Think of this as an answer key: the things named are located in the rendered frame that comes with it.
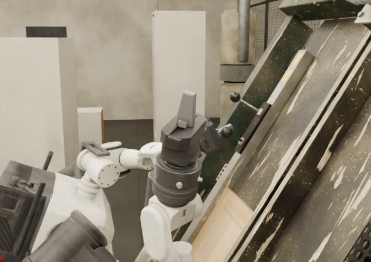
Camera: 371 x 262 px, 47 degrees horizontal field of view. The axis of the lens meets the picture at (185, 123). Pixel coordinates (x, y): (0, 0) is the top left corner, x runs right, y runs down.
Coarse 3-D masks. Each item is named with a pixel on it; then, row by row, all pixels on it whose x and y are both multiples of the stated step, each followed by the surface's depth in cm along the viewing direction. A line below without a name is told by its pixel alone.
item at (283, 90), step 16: (304, 64) 145; (288, 80) 145; (272, 96) 148; (288, 96) 146; (272, 112) 145; (256, 144) 146; (240, 160) 146; (224, 176) 148; (208, 208) 147; (192, 224) 150; (192, 240) 147
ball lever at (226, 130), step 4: (224, 128) 139; (228, 128) 139; (224, 132) 138; (228, 132) 138; (224, 136) 139; (228, 136) 139; (232, 136) 142; (236, 136) 144; (240, 140) 146; (244, 140) 146; (240, 144) 147
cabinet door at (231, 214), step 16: (224, 192) 147; (224, 208) 141; (240, 208) 132; (208, 224) 144; (224, 224) 136; (240, 224) 127; (208, 240) 140; (224, 240) 131; (208, 256) 134; (224, 256) 127
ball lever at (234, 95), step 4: (236, 92) 148; (232, 96) 148; (236, 96) 148; (240, 96) 149; (232, 100) 148; (236, 100) 148; (240, 100) 148; (248, 104) 148; (252, 108) 147; (256, 108) 147; (260, 108) 147; (260, 112) 146
